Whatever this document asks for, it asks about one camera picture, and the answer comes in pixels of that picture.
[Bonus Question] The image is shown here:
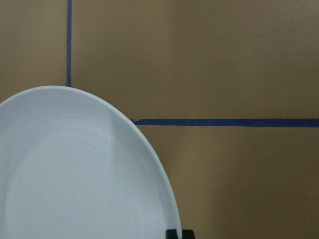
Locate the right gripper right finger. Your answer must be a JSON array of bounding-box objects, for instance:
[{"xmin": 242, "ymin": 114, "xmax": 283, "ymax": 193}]
[{"xmin": 182, "ymin": 229, "xmax": 194, "ymax": 239}]

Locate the blue plate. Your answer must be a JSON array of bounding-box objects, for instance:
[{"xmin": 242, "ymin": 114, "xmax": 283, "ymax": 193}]
[{"xmin": 0, "ymin": 86, "xmax": 182, "ymax": 239}]

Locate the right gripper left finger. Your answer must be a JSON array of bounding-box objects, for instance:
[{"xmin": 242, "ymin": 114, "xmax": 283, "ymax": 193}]
[{"xmin": 165, "ymin": 229, "xmax": 178, "ymax": 239}]

